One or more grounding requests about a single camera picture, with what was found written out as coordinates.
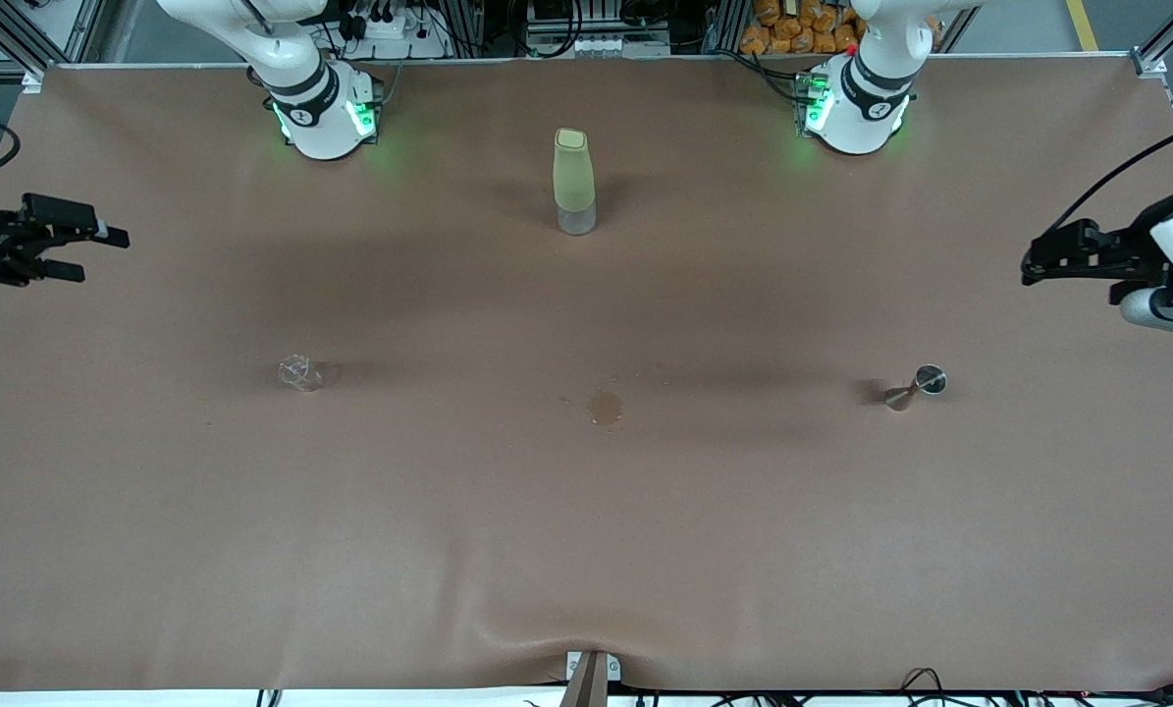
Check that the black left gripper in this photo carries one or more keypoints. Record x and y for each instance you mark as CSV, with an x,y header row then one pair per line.
x,y
1125,248

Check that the steel double-cone jigger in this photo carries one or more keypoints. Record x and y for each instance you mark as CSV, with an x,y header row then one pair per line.
x,y
930,379

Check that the clear glass measuring cup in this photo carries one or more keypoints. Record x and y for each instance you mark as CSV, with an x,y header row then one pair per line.
x,y
301,373

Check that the pale green shaker bottle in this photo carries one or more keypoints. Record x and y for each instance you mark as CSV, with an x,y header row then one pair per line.
x,y
573,177

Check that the orange bread roll pile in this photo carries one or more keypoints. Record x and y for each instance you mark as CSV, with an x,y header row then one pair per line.
x,y
792,29

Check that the white power strip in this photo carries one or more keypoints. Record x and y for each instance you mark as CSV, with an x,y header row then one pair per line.
x,y
390,27

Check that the brown table mat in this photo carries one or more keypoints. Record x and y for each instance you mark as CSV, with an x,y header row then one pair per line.
x,y
586,511

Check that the brown stand pole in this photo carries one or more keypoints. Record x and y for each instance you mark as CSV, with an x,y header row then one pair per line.
x,y
586,687

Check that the aluminium frame post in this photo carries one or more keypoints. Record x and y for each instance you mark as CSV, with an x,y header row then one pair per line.
x,y
1150,65
33,81

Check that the metal clamp bracket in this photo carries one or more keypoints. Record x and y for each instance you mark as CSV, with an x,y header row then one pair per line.
x,y
613,670

